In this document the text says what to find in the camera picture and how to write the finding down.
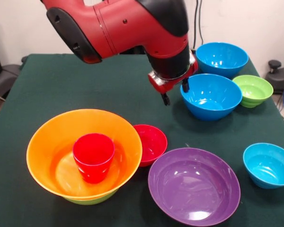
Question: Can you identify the black stand base with knob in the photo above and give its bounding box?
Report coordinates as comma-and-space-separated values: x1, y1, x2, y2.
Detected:
264, 60, 284, 95

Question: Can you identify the red cup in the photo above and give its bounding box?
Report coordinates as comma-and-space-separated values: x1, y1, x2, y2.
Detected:
72, 132, 115, 184

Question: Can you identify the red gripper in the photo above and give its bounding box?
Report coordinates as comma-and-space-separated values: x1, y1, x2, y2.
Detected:
148, 53, 199, 106

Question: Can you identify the large green bowl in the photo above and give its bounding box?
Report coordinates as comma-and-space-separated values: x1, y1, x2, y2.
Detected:
63, 189, 120, 205

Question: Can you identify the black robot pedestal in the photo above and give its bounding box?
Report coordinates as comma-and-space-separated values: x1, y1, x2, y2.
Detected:
119, 45, 149, 55

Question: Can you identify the dark green tablecloth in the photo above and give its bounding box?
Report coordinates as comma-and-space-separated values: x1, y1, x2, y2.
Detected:
0, 53, 284, 227

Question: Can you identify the small green bowl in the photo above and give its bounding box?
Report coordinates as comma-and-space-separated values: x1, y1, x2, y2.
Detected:
232, 75, 274, 108

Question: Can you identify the large orange bowl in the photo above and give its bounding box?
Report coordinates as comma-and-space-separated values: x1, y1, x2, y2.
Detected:
26, 108, 143, 200

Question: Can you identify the small light blue bowl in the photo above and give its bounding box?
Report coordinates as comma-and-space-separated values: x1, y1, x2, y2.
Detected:
242, 142, 284, 190

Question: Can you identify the small red bowl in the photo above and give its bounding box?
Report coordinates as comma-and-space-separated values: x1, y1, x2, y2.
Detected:
133, 124, 169, 167

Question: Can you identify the black wall cable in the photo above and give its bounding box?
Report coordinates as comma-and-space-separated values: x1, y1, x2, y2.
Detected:
193, 0, 204, 50

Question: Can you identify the large purple bowl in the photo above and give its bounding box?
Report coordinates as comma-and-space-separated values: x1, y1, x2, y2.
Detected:
148, 148, 241, 227

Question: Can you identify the dark gray stand base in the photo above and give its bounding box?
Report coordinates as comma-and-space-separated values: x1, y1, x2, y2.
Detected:
0, 63, 22, 99

